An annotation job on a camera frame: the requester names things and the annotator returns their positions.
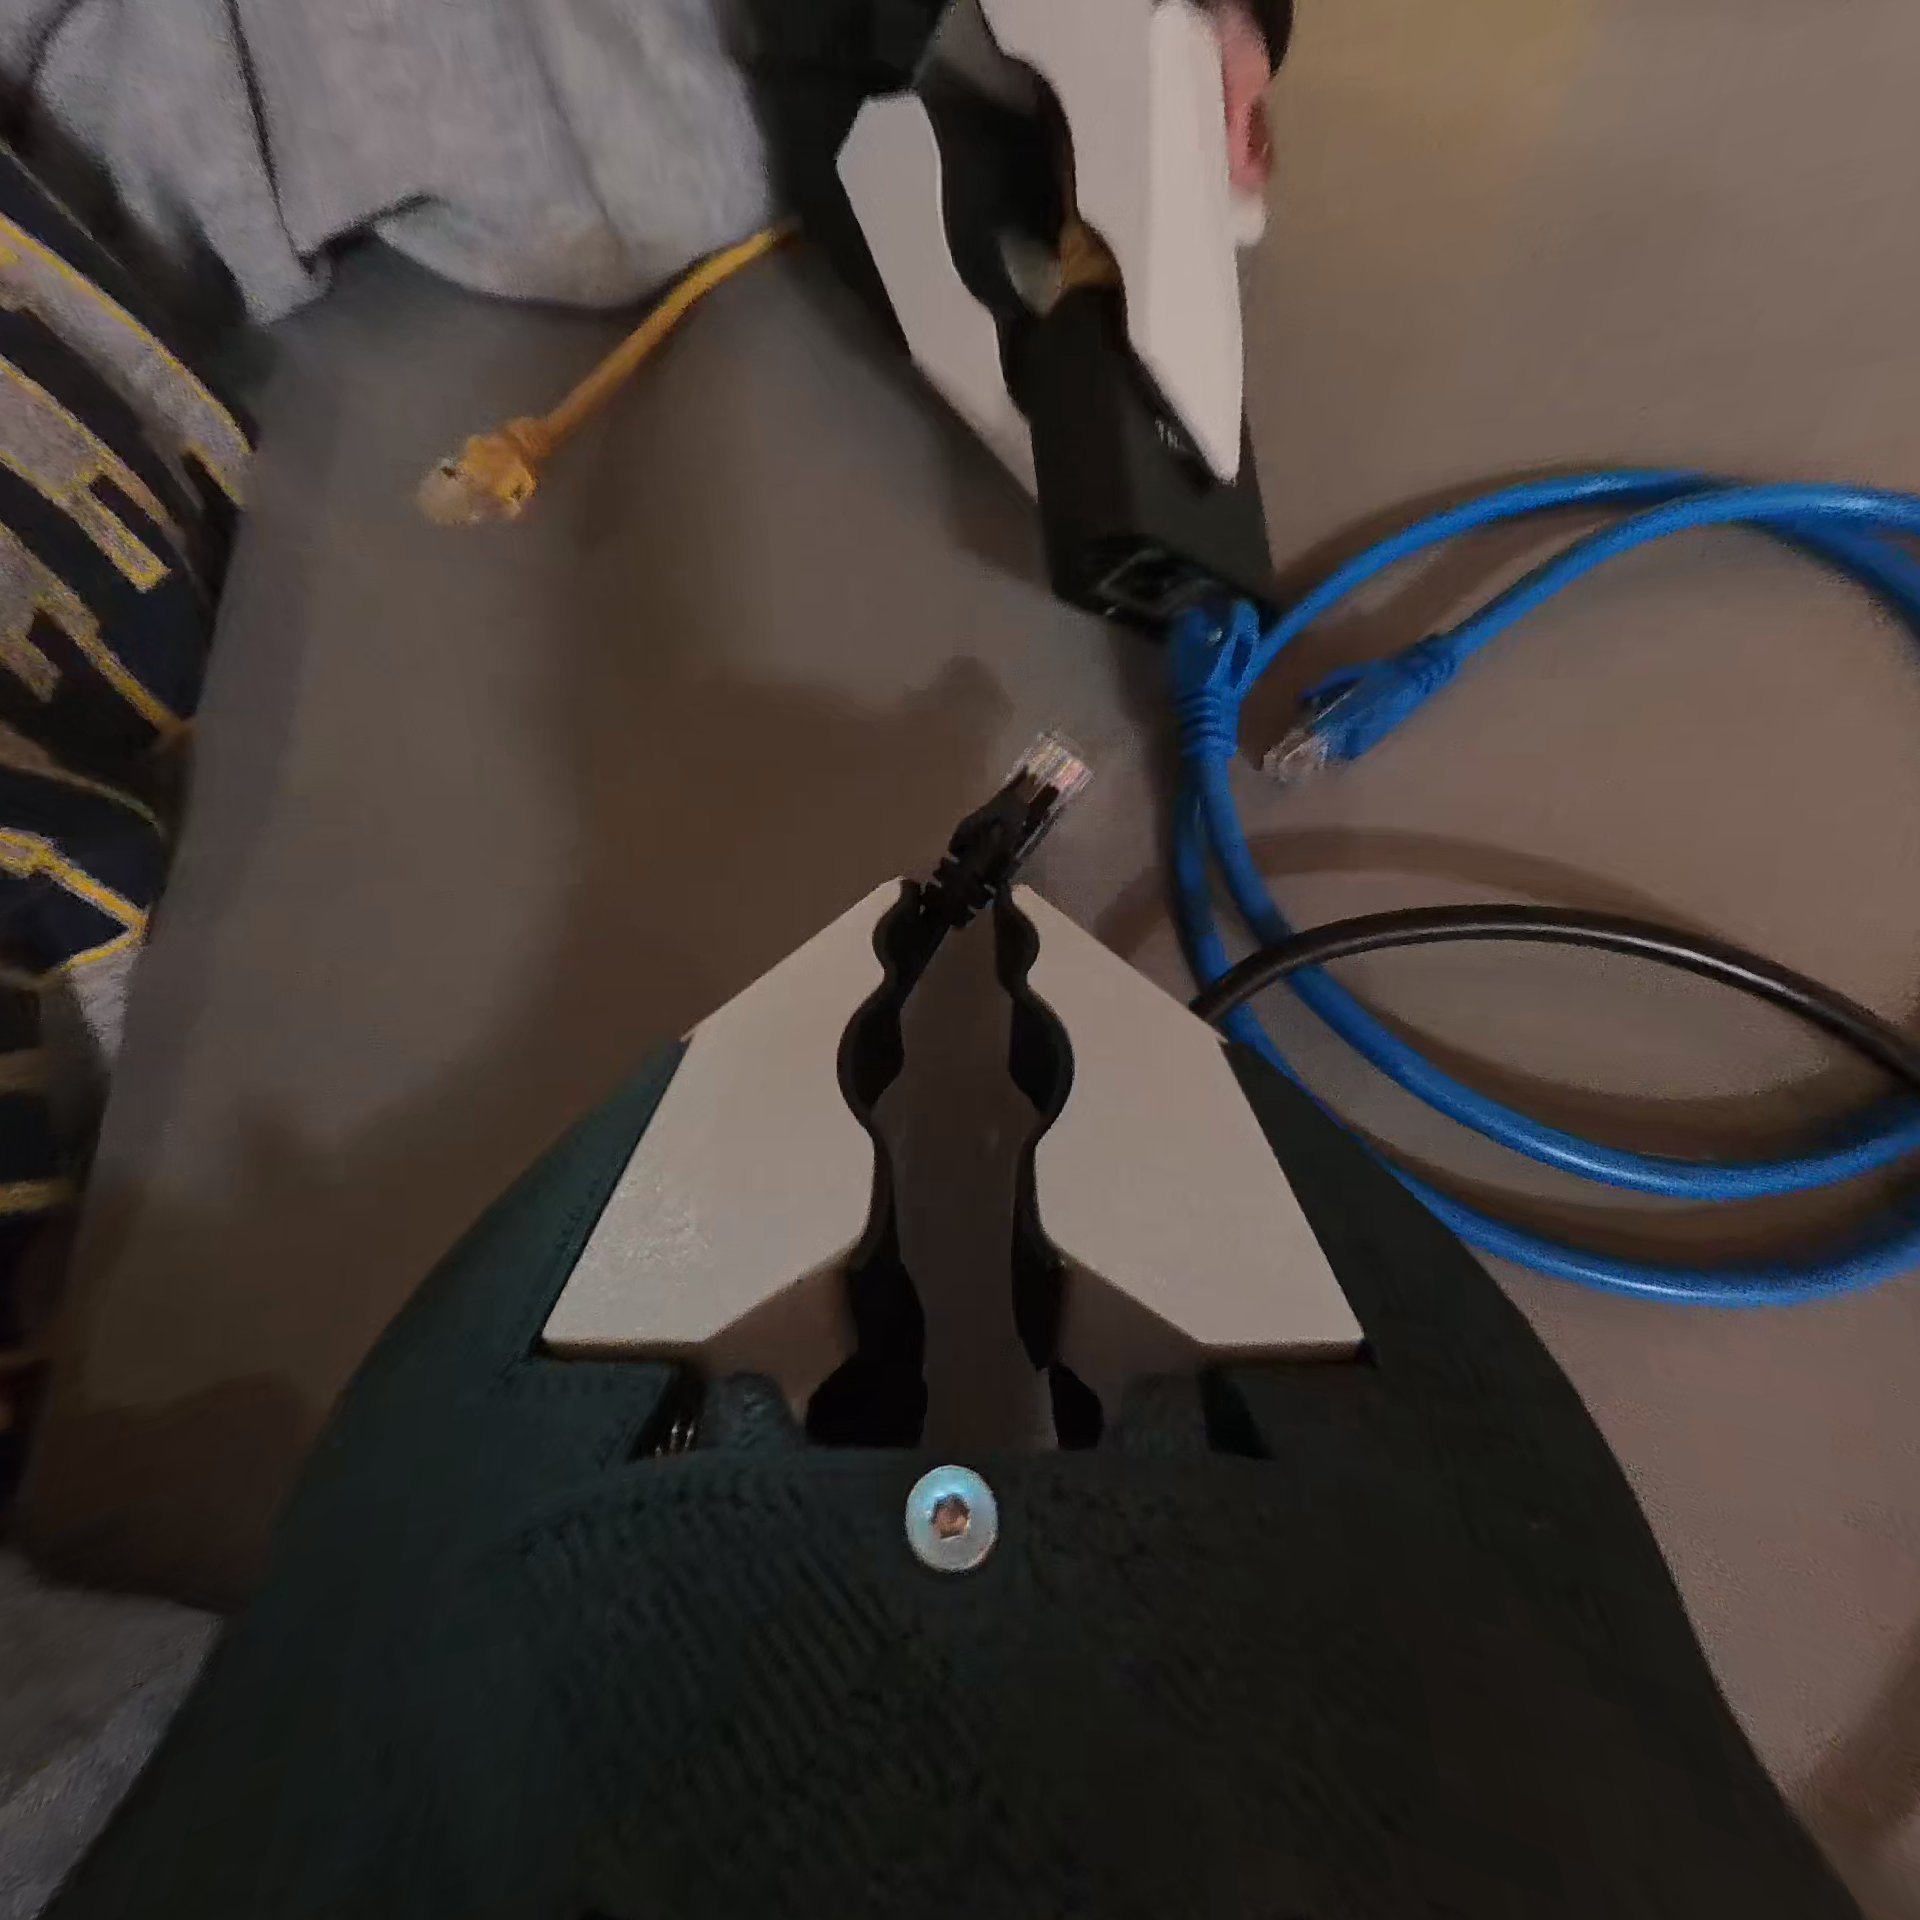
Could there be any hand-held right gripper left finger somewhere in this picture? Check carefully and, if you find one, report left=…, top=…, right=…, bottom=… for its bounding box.
left=539, top=877, right=933, bottom=1448

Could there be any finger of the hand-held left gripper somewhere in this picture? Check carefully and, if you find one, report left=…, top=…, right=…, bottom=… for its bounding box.
left=977, top=0, right=1251, bottom=484
left=835, top=53, right=1057, bottom=484

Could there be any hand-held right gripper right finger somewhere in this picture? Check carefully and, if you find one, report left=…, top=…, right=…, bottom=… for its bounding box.
left=989, top=881, right=1368, bottom=1448

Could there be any black ethernet adapter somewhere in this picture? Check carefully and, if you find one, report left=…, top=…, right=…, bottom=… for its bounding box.
left=997, top=277, right=1278, bottom=633

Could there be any yellow ethernet cable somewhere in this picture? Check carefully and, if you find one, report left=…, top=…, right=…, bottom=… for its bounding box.
left=416, top=217, right=1120, bottom=528

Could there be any black ethernet cable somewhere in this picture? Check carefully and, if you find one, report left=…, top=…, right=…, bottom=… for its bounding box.
left=921, top=730, right=1920, bottom=1087

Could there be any blue ethernet cable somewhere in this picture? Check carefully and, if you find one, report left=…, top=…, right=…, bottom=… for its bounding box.
left=1161, top=470, right=1920, bottom=1308

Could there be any person's left hand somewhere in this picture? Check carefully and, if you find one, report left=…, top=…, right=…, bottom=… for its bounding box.
left=1219, top=0, right=1285, bottom=202

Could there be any grey sweatshirt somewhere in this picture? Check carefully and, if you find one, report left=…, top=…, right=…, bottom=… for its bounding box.
left=0, top=0, right=782, bottom=324

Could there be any grey cloth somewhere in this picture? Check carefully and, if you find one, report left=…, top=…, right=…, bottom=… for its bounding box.
left=0, top=1545, right=227, bottom=1920

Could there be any dark patterned cloth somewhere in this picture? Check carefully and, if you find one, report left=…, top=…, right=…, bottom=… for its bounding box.
left=0, top=134, right=256, bottom=1353

